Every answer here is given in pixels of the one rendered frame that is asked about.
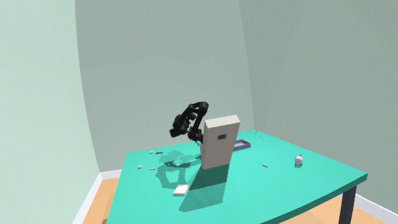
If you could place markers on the white flat block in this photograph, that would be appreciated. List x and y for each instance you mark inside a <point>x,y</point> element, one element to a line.
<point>181,190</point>

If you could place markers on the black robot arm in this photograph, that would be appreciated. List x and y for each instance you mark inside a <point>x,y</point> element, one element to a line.
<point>194,132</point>

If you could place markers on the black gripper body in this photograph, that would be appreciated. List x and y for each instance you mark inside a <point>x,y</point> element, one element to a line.
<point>190,117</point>

